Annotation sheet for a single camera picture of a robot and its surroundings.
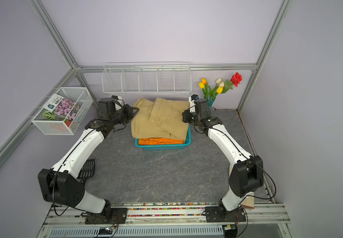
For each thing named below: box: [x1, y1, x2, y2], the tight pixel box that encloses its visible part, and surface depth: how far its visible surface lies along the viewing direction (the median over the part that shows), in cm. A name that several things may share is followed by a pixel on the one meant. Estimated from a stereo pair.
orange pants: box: [138, 137, 184, 145], surface depth 93 cm
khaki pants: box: [130, 97, 190, 141], surface depth 82 cm
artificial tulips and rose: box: [198, 72, 243, 101], surface depth 96 cm
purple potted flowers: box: [54, 97, 81, 127], surface depth 76 cm
